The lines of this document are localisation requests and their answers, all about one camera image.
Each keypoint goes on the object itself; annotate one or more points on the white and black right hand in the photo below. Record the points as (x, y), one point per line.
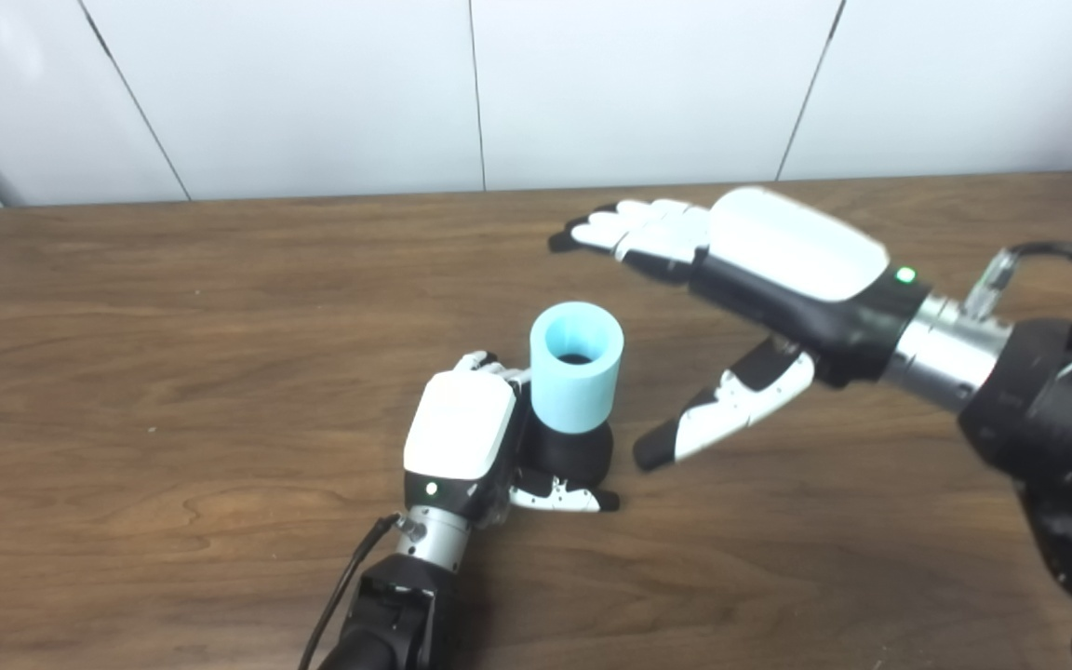
(797, 247)

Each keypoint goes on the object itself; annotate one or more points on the white and black left hand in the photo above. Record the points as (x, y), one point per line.
(457, 428)

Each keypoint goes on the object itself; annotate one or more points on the black flared nozzle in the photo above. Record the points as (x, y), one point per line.
(573, 456)

